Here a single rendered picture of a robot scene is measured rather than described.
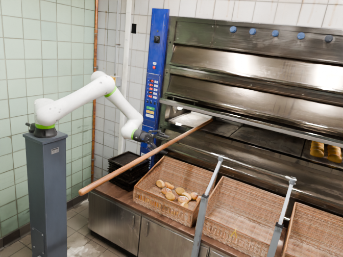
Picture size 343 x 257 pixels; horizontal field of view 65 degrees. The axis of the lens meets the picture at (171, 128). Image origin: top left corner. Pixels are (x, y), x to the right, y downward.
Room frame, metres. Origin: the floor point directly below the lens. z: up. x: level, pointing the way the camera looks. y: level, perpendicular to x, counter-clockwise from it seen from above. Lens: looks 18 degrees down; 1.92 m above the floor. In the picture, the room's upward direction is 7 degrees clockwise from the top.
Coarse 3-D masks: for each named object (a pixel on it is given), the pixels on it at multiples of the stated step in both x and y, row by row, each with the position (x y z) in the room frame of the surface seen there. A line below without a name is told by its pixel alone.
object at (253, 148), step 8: (168, 120) 2.45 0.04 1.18; (176, 128) 2.35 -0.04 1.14; (184, 128) 2.31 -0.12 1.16; (208, 136) 2.20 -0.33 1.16; (216, 136) 2.17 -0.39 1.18; (224, 136) 2.18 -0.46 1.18; (232, 144) 2.10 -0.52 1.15; (240, 144) 2.07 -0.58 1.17; (248, 144) 2.05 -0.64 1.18; (264, 152) 1.98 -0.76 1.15; (272, 152) 1.95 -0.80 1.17; (280, 152) 1.95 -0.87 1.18; (288, 160) 1.89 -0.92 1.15; (296, 160) 1.87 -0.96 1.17; (304, 160) 1.85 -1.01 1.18; (320, 168) 1.79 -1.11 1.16; (328, 168) 1.77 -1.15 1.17; (336, 168) 1.77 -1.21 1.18
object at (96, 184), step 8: (208, 120) 2.51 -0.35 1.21; (192, 128) 2.20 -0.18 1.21; (184, 136) 2.02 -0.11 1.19; (168, 144) 1.79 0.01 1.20; (152, 152) 1.61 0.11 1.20; (136, 160) 1.46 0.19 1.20; (120, 168) 1.34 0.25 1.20; (128, 168) 1.38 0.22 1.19; (104, 176) 1.23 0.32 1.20; (112, 176) 1.26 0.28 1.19; (96, 184) 1.16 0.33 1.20; (80, 192) 1.07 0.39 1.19
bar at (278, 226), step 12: (180, 144) 1.91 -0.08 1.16; (216, 156) 1.77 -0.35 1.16; (216, 168) 1.71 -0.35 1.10; (252, 168) 1.65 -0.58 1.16; (288, 180) 1.54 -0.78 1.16; (288, 192) 1.49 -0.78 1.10; (204, 204) 1.55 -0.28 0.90; (204, 216) 1.56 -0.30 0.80; (276, 228) 1.34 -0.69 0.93; (276, 240) 1.33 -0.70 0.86; (192, 252) 1.56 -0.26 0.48
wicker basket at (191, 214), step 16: (160, 160) 2.29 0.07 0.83; (176, 160) 2.29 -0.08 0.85; (144, 176) 2.06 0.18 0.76; (160, 176) 2.30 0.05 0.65; (176, 176) 2.24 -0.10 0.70; (192, 176) 2.18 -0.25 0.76; (208, 176) 2.13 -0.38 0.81; (144, 192) 1.89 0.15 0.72; (160, 192) 2.12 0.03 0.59; (160, 208) 1.82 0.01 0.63; (176, 208) 1.76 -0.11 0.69; (192, 208) 1.94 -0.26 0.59; (192, 224) 1.73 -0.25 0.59
